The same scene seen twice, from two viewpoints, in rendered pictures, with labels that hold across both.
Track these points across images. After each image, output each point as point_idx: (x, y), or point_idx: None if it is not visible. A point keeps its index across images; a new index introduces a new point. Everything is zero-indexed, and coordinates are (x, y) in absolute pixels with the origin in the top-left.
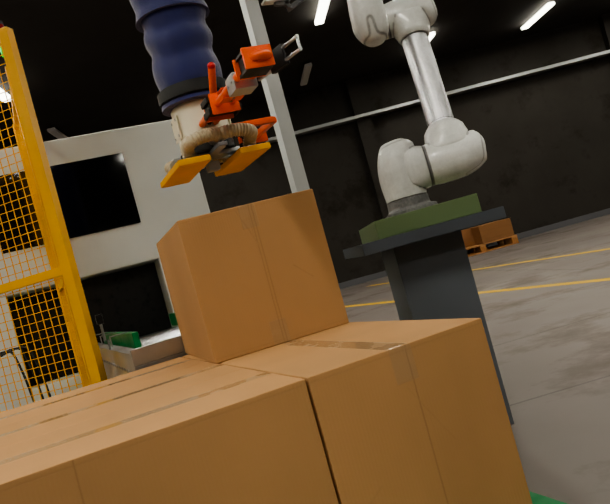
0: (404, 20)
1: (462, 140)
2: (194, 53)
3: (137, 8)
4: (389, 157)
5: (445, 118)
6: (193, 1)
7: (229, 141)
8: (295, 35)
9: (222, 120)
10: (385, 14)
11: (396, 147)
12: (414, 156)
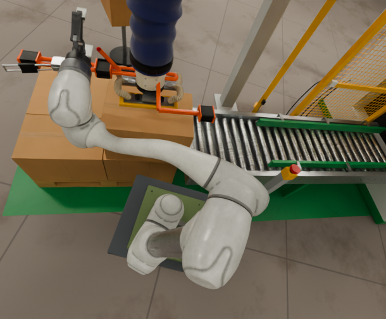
0: (190, 220)
1: (131, 246)
2: (131, 37)
3: None
4: (159, 197)
5: (145, 240)
6: (128, 6)
7: (138, 88)
8: (2, 64)
9: (137, 78)
10: (66, 137)
11: (157, 201)
12: (150, 212)
